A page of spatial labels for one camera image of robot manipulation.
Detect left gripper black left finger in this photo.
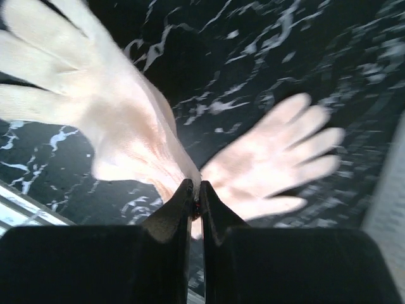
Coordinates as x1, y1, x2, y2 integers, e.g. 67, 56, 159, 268
1, 180, 194, 303

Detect cream leather glove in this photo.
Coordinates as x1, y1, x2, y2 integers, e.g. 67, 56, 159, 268
1, 0, 201, 201
201, 93, 345, 220

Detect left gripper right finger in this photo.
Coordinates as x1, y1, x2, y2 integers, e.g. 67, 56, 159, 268
199, 181, 402, 304

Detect cream leather glove front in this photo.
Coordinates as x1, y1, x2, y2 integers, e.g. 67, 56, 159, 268
1, 0, 201, 201

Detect white plastic storage basket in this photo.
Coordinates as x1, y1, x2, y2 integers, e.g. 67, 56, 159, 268
363, 115, 404, 277

